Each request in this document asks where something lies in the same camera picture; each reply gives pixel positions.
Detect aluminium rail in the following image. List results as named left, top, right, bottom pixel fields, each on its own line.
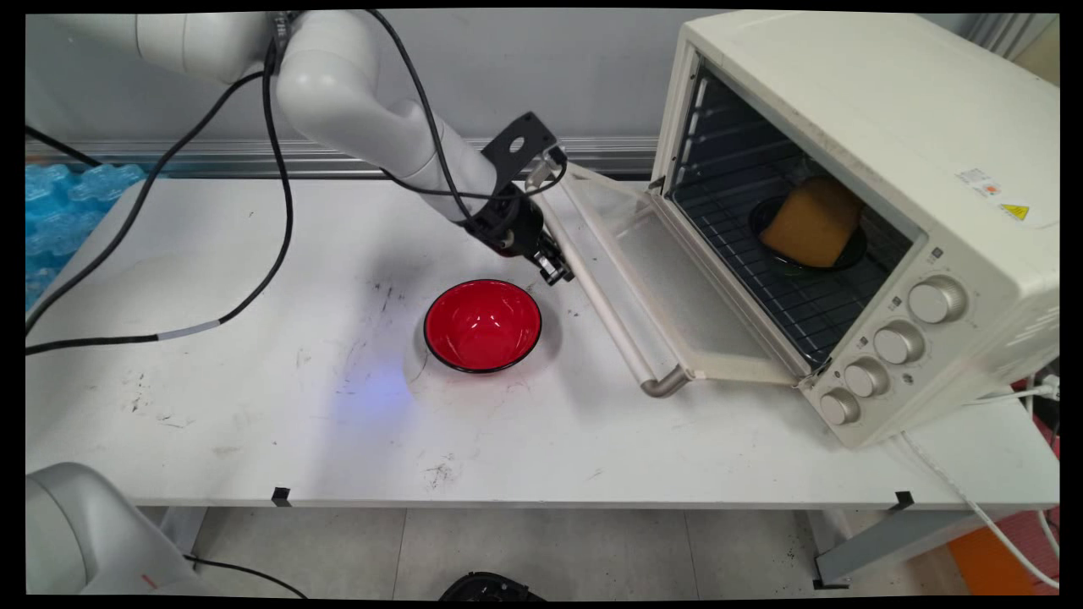
left=25, top=137, right=659, bottom=180

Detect black cable with white tape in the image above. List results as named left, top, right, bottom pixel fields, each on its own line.
left=25, top=34, right=294, bottom=356

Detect blue bubble wrap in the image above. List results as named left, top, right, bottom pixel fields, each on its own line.
left=25, top=162, right=149, bottom=310

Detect white label sticker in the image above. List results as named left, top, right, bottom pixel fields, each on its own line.
left=956, top=167, right=1002, bottom=199

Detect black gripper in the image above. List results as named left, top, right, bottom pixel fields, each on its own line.
left=464, top=183, right=575, bottom=288

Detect orange floor object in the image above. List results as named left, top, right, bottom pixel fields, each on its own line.
left=948, top=507, right=1060, bottom=597

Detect grey table leg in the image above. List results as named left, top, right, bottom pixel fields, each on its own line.
left=157, top=506, right=208, bottom=559
left=812, top=507, right=982, bottom=589

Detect white cable with plug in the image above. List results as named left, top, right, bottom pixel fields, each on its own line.
left=965, top=376, right=1060, bottom=407

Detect cream toaster oven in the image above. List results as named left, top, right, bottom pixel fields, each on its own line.
left=647, top=10, right=1060, bottom=449

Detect black round floor object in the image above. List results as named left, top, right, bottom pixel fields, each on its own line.
left=438, top=572, right=547, bottom=601

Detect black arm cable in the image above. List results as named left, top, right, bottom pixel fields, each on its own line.
left=25, top=72, right=267, bottom=335

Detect black floor cable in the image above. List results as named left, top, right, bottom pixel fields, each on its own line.
left=182, top=554, right=305, bottom=599

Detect large silver oven knob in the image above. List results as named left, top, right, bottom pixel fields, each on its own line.
left=908, top=276, right=968, bottom=325

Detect white power cable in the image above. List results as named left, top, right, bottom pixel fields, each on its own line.
left=895, top=431, right=1060, bottom=590

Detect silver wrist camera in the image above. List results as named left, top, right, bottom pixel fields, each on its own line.
left=525, top=149, right=569, bottom=192

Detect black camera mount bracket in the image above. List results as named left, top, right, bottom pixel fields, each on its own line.
left=482, top=112, right=561, bottom=200

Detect red bowl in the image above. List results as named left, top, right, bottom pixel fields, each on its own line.
left=423, top=279, right=543, bottom=375

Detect glass oven door with handle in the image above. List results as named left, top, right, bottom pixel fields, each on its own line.
left=529, top=161, right=817, bottom=398

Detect orange-brown bread piece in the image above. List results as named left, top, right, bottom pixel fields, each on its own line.
left=759, top=176, right=866, bottom=268

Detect thin black cable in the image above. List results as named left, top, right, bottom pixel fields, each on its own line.
left=25, top=125, right=101, bottom=167

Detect black camera cable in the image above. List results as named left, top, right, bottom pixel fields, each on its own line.
left=364, top=10, right=569, bottom=222

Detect black plate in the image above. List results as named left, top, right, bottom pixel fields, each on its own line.
left=749, top=196, right=868, bottom=272

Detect wire oven rack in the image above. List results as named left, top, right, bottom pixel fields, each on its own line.
left=673, top=144, right=915, bottom=369

